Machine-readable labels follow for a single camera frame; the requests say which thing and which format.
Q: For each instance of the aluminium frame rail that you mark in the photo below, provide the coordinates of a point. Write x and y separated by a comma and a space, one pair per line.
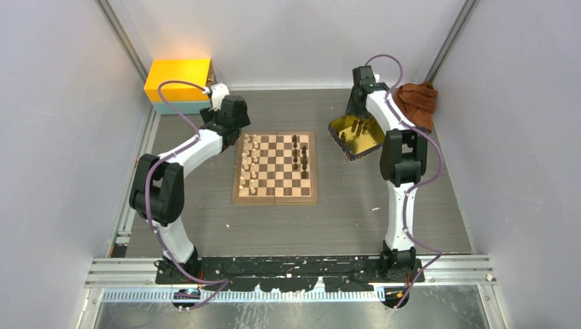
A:
133, 279

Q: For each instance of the yellow tin tray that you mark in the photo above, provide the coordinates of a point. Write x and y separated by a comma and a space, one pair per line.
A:
356, 137

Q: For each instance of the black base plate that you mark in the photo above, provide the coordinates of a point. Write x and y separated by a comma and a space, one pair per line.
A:
286, 274

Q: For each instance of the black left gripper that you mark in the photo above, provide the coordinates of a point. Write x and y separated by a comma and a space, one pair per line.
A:
210, 115

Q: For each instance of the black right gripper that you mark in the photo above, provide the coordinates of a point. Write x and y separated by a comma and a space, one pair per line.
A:
351, 110

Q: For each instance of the teal drawer box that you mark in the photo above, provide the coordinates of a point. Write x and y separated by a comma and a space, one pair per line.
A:
185, 107

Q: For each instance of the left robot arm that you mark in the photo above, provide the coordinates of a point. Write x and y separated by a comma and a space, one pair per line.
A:
158, 193

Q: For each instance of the yellow drawer box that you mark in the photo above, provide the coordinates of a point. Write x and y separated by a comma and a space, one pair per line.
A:
198, 71

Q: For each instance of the dark chess piece column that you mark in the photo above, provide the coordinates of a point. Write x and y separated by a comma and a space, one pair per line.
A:
304, 163

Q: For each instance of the brown cloth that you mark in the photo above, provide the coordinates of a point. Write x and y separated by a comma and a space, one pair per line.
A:
418, 103

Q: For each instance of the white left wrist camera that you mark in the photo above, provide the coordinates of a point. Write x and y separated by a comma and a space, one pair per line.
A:
217, 93

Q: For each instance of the wooden chess board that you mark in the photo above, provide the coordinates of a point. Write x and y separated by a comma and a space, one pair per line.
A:
264, 171

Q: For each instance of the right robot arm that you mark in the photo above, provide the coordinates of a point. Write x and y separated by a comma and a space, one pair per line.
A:
403, 162

